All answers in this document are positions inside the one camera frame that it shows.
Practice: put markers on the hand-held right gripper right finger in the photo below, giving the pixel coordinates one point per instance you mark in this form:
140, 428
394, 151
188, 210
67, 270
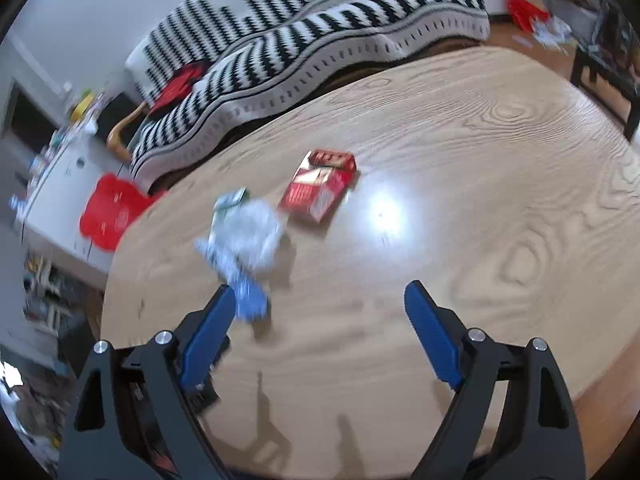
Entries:
432, 340

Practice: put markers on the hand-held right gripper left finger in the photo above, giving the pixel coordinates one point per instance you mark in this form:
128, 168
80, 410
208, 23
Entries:
207, 340

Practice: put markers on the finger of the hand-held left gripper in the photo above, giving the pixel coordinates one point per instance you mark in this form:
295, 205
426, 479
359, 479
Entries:
210, 395

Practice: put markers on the blue white wrapper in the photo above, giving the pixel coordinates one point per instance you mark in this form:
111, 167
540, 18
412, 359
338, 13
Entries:
250, 300

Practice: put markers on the white tissue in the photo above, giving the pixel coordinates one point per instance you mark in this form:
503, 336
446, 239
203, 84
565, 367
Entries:
250, 235

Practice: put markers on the grey green packet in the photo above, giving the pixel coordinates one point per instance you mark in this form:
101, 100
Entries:
230, 200

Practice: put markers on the red carton box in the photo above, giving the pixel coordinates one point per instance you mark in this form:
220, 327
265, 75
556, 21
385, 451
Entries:
315, 185

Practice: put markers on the red plastic bear stool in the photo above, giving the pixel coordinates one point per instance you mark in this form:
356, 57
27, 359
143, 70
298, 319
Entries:
112, 210

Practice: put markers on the white cabinet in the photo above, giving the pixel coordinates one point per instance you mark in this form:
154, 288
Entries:
60, 195

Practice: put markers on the black speaker box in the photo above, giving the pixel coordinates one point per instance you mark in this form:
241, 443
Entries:
120, 105

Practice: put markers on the red cushion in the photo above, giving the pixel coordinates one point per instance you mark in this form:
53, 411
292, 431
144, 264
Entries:
177, 85

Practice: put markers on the yellow box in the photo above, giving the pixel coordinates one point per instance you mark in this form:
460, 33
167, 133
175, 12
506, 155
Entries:
80, 107

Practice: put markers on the dark side table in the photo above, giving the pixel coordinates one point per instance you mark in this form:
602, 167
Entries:
600, 65

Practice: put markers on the black white patterned sofa cover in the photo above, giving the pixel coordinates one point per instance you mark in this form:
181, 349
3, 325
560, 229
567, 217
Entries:
325, 35

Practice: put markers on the crumpled white paper scraps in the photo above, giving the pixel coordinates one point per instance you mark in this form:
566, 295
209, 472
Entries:
550, 32

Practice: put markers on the red bag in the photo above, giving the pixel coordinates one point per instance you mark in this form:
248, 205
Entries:
522, 10

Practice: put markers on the wooden frame sofa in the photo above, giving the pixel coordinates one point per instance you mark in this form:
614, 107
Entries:
117, 135

